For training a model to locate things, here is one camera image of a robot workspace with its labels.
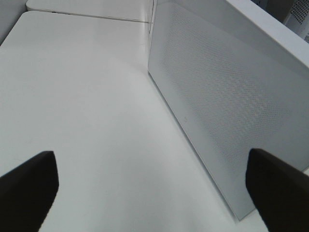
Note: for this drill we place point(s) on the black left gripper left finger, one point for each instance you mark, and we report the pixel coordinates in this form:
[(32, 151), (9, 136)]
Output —
[(27, 193)]

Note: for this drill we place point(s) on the white microwave oven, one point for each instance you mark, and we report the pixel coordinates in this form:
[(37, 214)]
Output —
[(299, 12)]

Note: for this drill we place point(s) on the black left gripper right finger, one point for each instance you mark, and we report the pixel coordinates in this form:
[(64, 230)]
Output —
[(279, 192)]

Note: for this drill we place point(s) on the white microwave door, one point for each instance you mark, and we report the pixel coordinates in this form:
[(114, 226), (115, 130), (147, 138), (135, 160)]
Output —
[(236, 79)]

